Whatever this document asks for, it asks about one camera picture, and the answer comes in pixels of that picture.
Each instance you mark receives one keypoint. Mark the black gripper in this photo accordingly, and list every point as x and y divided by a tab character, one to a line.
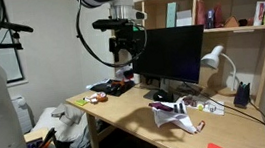
126	39

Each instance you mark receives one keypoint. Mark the fuzzy black object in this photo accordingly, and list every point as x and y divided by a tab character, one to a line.
162	96

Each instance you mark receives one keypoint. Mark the brown triangular object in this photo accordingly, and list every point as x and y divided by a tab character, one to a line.
231	22

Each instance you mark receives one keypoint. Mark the small black shelf object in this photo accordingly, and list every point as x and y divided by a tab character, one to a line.
242	22

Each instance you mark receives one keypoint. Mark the red white packet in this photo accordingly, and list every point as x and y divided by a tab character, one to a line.
126	73

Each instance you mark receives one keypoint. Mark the black cloth pile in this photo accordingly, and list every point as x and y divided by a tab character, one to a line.
112	87

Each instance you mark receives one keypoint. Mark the black computer monitor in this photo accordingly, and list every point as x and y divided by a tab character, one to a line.
170	53

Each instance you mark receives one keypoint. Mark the teal book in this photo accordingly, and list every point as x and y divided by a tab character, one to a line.
171	14

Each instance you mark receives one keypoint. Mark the orange tape roll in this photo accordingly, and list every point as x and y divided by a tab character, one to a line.
102	97

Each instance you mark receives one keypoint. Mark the white grey box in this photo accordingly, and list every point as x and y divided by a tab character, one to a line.
183	18

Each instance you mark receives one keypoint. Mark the maroon cloth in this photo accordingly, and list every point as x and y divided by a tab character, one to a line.
160	107

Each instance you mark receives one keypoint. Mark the light wooden desk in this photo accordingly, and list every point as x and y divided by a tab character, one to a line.
134	117

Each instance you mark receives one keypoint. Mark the green sticky note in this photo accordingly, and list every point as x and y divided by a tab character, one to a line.
81	102

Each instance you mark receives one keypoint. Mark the white paper sheet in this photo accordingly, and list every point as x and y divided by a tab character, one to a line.
173	119

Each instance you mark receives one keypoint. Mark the white desk lamp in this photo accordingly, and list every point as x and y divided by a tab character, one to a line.
213	58

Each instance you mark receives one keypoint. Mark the grey clothes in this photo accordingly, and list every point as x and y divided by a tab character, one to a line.
68	113

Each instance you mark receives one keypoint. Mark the dark red bag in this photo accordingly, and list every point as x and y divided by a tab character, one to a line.
218	15

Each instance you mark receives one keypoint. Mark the leaflet with small items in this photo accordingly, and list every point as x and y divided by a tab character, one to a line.
206	105

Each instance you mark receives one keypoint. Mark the black framed window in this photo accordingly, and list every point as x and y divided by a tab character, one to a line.
12	64

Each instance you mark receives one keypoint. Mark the dark blue pouch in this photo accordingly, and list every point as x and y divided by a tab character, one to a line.
242	95

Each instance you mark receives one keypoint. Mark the wooden box with tools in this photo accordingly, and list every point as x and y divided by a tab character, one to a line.
38	141

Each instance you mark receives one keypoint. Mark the white red carton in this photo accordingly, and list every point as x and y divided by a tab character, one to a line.
258	13

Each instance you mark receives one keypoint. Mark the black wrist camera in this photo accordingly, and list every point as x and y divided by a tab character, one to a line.
110	23

